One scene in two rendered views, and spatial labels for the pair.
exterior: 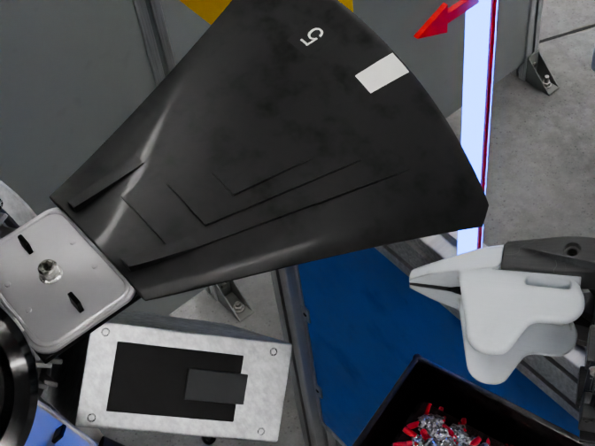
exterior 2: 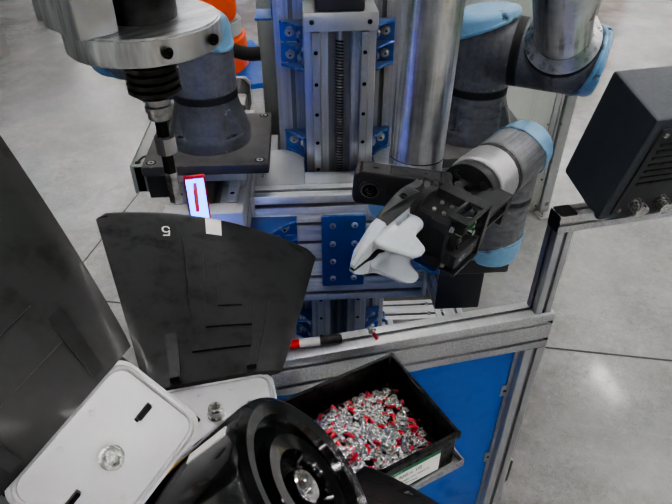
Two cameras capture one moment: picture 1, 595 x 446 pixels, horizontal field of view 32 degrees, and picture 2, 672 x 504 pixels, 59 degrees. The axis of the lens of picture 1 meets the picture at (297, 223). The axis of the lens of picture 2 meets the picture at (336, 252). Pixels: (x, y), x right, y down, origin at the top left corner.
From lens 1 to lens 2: 0.44 m
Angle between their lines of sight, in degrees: 51
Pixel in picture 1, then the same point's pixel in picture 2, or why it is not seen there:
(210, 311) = not seen: outside the picture
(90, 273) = (235, 392)
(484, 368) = (408, 277)
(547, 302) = (410, 225)
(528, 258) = (390, 214)
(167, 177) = (200, 325)
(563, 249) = (400, 198)
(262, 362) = not seen: hidden behind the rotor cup
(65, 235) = (189, 397)
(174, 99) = (142, 299)
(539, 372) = (292, 382)
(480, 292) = (389, 241)
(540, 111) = not seen: hidden behind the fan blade
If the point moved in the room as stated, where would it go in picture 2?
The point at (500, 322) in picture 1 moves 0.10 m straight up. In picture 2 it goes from (410, 242) to (418, 150)
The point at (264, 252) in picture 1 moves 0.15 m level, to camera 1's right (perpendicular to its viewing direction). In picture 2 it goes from (287, 313) to (341, 224)
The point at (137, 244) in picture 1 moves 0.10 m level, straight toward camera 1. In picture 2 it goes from (238, 357) to (363, 367)
